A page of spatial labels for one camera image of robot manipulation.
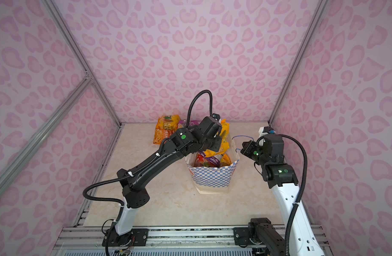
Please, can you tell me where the yellow mango candy bag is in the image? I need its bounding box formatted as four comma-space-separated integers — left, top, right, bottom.
204, 119, 230, 157
219, 154, 232, 167

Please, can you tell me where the magenta grape candy bag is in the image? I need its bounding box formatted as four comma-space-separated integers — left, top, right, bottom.
177, 119, 201, 129

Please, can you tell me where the red fruit candy bag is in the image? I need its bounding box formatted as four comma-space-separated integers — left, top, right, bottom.
193, 153, 214, 167

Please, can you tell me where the white blue checkered paper bag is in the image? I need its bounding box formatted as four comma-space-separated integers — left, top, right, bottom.
185, 135, 241, 195

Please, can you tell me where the orange snack packet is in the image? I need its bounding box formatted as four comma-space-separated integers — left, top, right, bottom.
153, 129, 175, 145

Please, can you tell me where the purple snack packet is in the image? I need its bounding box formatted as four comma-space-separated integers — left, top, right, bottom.
203, 156, 221, 168

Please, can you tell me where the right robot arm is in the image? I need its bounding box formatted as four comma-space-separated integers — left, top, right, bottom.
235, 128, 325, 256

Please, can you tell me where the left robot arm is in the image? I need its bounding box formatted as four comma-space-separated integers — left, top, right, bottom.
102, 116, 222, 247

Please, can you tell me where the yellow orange candy bag back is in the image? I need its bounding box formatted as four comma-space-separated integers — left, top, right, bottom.
155, 115, 181, 131

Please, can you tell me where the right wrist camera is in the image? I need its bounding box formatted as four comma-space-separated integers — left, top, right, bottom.
256, 127, 276, 146

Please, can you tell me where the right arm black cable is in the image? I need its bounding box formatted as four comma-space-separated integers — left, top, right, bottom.
279, 134, 309, 256

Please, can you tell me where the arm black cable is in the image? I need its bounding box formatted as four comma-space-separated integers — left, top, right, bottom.
185, 90, 214, 129
279, 134, 309, 256

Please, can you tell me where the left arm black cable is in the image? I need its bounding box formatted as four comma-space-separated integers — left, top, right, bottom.
185, 90, 214, 129

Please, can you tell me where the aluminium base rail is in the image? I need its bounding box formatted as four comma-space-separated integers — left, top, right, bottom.
50, 224, 332, 256

